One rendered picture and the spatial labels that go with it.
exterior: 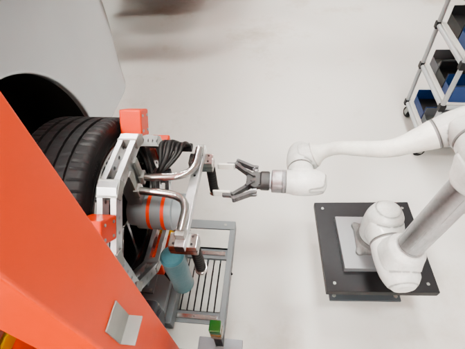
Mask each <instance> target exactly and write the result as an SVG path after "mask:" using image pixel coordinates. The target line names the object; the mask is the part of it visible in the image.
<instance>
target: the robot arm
mask: <svg viewBox="0 0 465 349"><path fill-rule="evenodd" d="M448 146H451V147H452V149H453V150H454V151H455V156H454V159H453V164H452V166H451V169H450V172H449V180H448V181H447V182H446V183H445V184H444V185H443V186H442V187H441V189H440V190H439V191H438V192H437V194H436V195H435V196H434V197H433V198H432V199H431V200H430V201H429V202H428V204H427V205H426V206H425V207H424V209H423V210H422V211H421V212H420V213H419V214H418V216H416V217H415V219H414V220H413V221H412V222H411V224H410V225H409V226H408V227H407V229H406V230H405V224H404V220H405V217H404V214H403V211H402V209H401V207H400V206H399V205H398V204H396V203H394V202H391V201H388V200H384V201H380V202H376V203H374V204H372V205H371V206H370V207H369V208H368V209H367V211H366V213H365V214H364V216H363V219H362V221H361V223H360V224H359V223H356V222H353V223H352V225H351V227H352V229H353V231H354V239H355V243H356V254H357V255H358V256H362V255H372V257H373V261H374V265H375V267H376V270H377V273H378V275H379V277H380V279H381V280H382V282H383V283H384V285H385V286H386V287H387V288H388V289H391V290H392V291H393V292H396V293H406V292H411V291H413V290H415V289H416V288H417V287H418V286H419V283H420V282H421V272H422V269H423V266H424V263H425V261H426V258H427V254H426V250H427V249H428V248H429V247H430V246H431V245H432V244H434V243H435V242H436V241H437V240H438V239H439V238H440V237H441V236H442V235H443V234H444V233H445V232H446V231H447V230H448V229H449V228H450V227H451V226H452V225H453V224H454V223H455V222H456V221H457V220H458V219H459V218H460V217H461V216H462V215H463V214H464V213H465V106H462V107H458V108H456V109H452V110H450V111H447V112H445V113H442V114H440V115H438V116H437V117H434V118H432V119H430V120H428V121H426V122H424V123H423V124H421V125H420V126H418V127H416V128H414V129H412V130H410V131H409V132H407V133H405V134H403V135H401V136H398V137H396V138H392V139H389V140H384V141H332V142H328V143H323V144H319V145H316V144H314V143H307V142H304V141H297V142H295V143H294V144H292V145H291V147H290V148H289V151H288V153H287V158H286V165H287V169H288V170H272V173H270V172H269V171H261V172H258V171H259V166H258V165H253V164H250V163H248V162H245V161H242V160H241V159H237V160H236V162H234V163H218V164H217V166H218V169H227V170H235V168H236V169H238V170H239V171H240V172H242V173H243V174H245V175H246V183H245V184H244V185H243V186H242V187H240V188H238V189H236V190H234V191H233V192H231V190H213V195H214V196H222V197H227V198H231V199H232V202H233V203H234V202H238V201H240V200H243V199H246V198H249V197H256V196H257V190H258V189H259V190H269V189H271V192H272V193H287V194H290V195H296V196H314V195H321V194H323V193H324V191H325V190H326V188H327V176H326V174H325V173H323V172H321V171H319V170H315V169H316V168H317V167H318V166H320V165H321V163H322V161H323V160H324V159H326V158H327V157H329V156H333V155H338V154H341V155H350V156H366V157H375V158H388V157H396V156H403V155H407V154H413V153H417V152H423V151H427V150H436V149H439V148H443V147H448ZM247 169H248V170H247ZM250 170H252V171H254V172H251V171H250ZM250 189H252V190H250ZM248 190H249V191H248ZM245 191H247V192H245Z"/></svg>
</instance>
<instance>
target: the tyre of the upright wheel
mask: <svg viewBox="0 0 465 349"><path fill-rule="evenodd" d="M120 134H121V132H120V117H86V116H63V117H59V118H55V119H53V120H50V121H48V122H47V123H44V124H43V125H42V126H41V127H39V128H38V129H37V130H36V131H35V132H34V133H33V134H32V135H31V136H32V137H33V139H34V140H35V142H36V143H37V144H38V146H39V148H40V149H41V150H42V152H43V153H44V155H45V156H46V158H47V159H48V160H49V162H50V163H51V165H52V166H53V167H54V169H55V171H56V172H57V173H58V175H59V176H60V178H61V179H62V181H63V182H64V183H65V185H66V187H67V188H68V189H69V190H70V192H71V194H72V195H73V196H74V198H75V199H76V201H77V202H78V204H79V205H80V206H81V208H82V210H83V211H84V212H85V213H86V215H90V214H91V206H92V200H93V191H94V188H95V183H96V179H97V177H98V173H99V170H100V167H101V165H102V162H103V161H104V158H105V157H106V155H107V153H108V151H109V150H110V149H111V147H112V146H113V145H114V144H115V143H117V139H118V138H119V137H120ZM140 148H141V150H142V151H143V154H144V155H145V158H146V160H147V164H148V167H149V173H152V174H153V173H154V171H153V168H152V165H151V163H150V160H149V157H148V155H147V152H146V149H145V146H140ZM152 231H153V229H149V230H148V234H147V239H146V242H145V246H144V248H143V251H142V253H141V255H140V258H139V260H138V262H137V263H136V265H135V267H134V268H133V269H132V270H134V269H135V268H137V267H138V266H139V265H140V264H141V263H142V262H143V260H144V259H145V255H146V252H147V248H148V245H149V241H150V238H151V235H152Z"/></svg>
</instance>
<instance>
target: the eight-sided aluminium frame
mask: <svg viewBox="0 0 465 349"><path fill-rule="evenodd" d="M161 141H162V139H161V136H159V135H144V136H143V134H130V133H124V134H120V137H119V138H118V139H117V143H116V146H115V148H114V149H113V152H112V154H111V156H110V159H109V161H108V163H107V166H106V168H105V169H104V172H103V174H102V176H101V178H100V179H99V180H98V185H97V191H96V195H95V197H96V198H97V214H102V215H109V200H111V215H115V216H116V239H115V240H112V241H111V247H109V243H107V245H108V247H109V248H110V249H111V251H112V252H113V254H114V255H115V257H116V258H117V259H118V261H119V263H120V264H121V265H122V267H123V268H124V270H125V271H126V272H127V274H128V275H129V277H130V278H131V279H132V281H133V282H134V284H135V286H136V287H137V288H138V290H139V291H140V292H141V291H142V289H143V287H144V286H146V284H147V283H148V282H149V281H150V280H151V279H152V278H153V277H154V276H155V275H156V274H157V273H158V271H159V269H160V267H161V265H162V264H161V261H160V254H161V252H162V250H163V249H164V248H165V245H166V242H167V237H168V234H169V231H170V230H162V233H161V237H160V240H159V243H158V248H157V251H156V256H155V258H153V257H152V256H153V254H154V250H155V248H156V243H157V240H158V235H159V233H160V230H159V229H153V231H152V235H151V238H150V241H149V245H148V248H147V252H146V255H145V259H144V260H143V262H142V263H141V264H140V265H139V266H138V267H137V268H135V269H134V270H132V269H131V267H130V266H129V264H128V263H127V261H126V260H125V258H124V257H123V253H122V194H123V190H124V187H125V184H126V181H127V178H128V175H129V172H130V171H131V168H132V166H133V162H134V159H135V157H136V155H137V153H138V150H139V147H140V146H145V149H146V152H147V155H148V157H149V160H150V163H151V165H152V168H153V171H154V169H155V168H158V157H157V155H158V146H159V143H160V142H161ZM155 149H156V151H155ZM156 152H157V155H156ZM121 159H122V161H121V163H120V166H119V169H118V171H117V173H116V169H117V167H118V164H119V162H120V160H121ZM163 183H165V189H166V190H172V181H156V188H160V189H163Z"/></svg>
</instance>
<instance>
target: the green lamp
mask: <svg viewBox="0 0 465 349"><path fill-rule="evenodd" d="M221 328H222V322H221V321H220V320H212V319H211V320H210V324H209V330H208V331H209V333H210V334H213V335H221Z"/></svg>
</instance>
